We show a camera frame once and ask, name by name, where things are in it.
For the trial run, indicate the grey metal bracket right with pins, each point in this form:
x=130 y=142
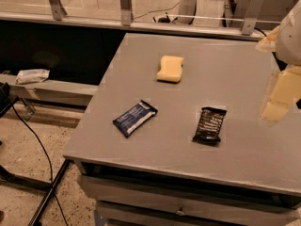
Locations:
x=251 y=16

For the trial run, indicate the yellow sponge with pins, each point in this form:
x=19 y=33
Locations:
x=170 y=69

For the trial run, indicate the grey metal bracket left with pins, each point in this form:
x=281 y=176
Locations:
x=58 y=11

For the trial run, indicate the black stand leg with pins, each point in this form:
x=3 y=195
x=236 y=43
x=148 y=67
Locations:
x=35 y=220

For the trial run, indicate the grey metal bracket middle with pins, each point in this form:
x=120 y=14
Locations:
x=126 y=12

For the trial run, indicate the grey drawer cabinet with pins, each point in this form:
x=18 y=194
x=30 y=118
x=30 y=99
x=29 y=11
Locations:
x=135 y=198

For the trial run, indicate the blue blueberry rxbar wrapper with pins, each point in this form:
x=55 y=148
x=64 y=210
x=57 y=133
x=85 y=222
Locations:
x=133 y=118

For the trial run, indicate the grey metal bracket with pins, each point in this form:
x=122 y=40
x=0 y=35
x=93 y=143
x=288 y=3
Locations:
x=251 y=16
x=126 y=12
x=58 y=11

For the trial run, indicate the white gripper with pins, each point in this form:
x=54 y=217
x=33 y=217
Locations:
x=290 y=38

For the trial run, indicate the black chocolate rxbar wrapper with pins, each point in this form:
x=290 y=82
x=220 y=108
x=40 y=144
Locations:
x=209 y=125

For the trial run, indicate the grey low shelf ledge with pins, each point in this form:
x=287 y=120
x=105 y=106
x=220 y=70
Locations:
x=52 y=91

